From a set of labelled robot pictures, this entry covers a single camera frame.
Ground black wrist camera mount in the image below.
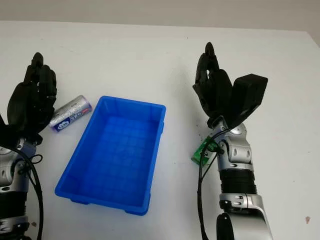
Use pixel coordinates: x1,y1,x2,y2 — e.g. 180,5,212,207
228,73,269,129
0,112,43,151

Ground green white long box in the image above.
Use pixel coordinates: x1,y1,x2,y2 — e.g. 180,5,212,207
191,138,221,166

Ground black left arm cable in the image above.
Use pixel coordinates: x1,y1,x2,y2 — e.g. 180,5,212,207
13,149,45,240

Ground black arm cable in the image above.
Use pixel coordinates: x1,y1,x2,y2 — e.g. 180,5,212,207
196,124,227,240
13,149,45,240

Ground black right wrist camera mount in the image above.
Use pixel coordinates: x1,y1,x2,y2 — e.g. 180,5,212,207
228,73,269,129

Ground blue plastic tray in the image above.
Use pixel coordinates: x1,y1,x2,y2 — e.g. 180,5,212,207
54,95,167,217

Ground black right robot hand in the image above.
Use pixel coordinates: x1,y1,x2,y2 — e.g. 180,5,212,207
192,41,237,126

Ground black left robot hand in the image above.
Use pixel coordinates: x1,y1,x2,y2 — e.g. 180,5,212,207
6,51,58,140

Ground silver purple roll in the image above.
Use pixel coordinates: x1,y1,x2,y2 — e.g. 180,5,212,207
49,94,93,133

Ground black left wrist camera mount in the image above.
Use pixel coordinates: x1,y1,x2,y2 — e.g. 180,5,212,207
0,112,43,151

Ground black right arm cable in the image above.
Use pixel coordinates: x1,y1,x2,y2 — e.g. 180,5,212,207
196,124,227,240

